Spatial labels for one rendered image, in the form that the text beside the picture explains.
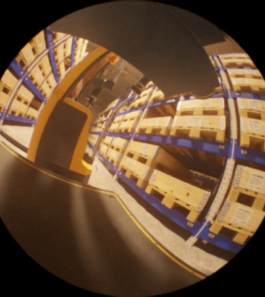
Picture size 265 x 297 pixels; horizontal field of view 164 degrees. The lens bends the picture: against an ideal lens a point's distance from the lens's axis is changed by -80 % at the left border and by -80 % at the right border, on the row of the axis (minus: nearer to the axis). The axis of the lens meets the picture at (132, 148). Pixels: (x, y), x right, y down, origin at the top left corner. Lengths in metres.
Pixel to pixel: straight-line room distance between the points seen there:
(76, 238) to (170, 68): 0.62
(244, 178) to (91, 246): 1.15
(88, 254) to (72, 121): 0.91
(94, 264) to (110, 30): 0.66
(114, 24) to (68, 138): 0.87
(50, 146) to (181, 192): 1.39
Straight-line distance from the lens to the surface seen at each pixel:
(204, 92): 0.69
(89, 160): 1.33
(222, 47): 7.62
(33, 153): 1.13
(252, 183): 1.13
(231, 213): 1.09
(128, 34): 0.36
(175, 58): 0.35
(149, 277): 0.36
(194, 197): 1.05
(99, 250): 0.34
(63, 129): 0.93
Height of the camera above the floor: 0.65
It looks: 5 degrees up
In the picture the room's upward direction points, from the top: 24 degrees clockwise
